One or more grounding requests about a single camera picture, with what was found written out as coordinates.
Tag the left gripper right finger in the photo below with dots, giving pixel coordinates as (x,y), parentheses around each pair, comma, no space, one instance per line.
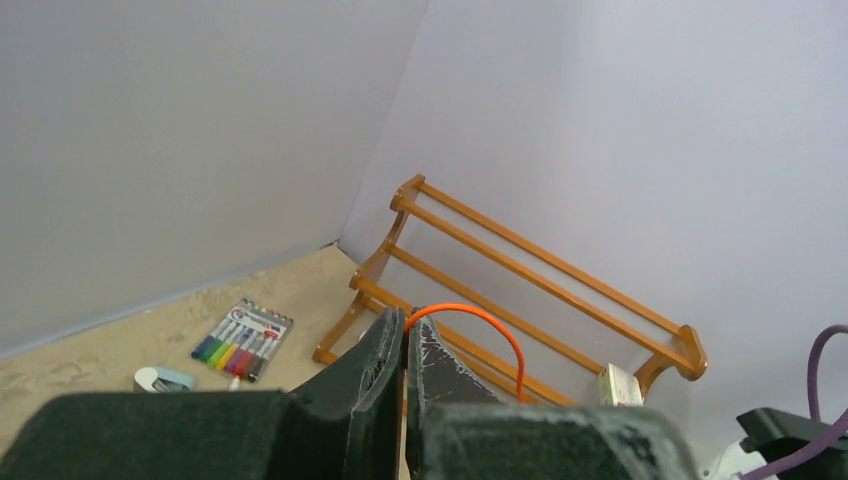
(457,428)

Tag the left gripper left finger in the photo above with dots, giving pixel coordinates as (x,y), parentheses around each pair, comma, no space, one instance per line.
(343,423)

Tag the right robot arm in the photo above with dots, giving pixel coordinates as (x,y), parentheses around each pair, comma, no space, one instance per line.
(771,435)

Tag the wooden rack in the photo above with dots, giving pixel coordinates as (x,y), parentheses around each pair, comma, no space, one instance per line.
(569,324)

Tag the marker pen pack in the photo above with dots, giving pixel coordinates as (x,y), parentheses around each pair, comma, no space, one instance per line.
(245,341)

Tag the white red cardboard box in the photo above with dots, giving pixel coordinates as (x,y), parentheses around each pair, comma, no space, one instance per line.
(619,388)

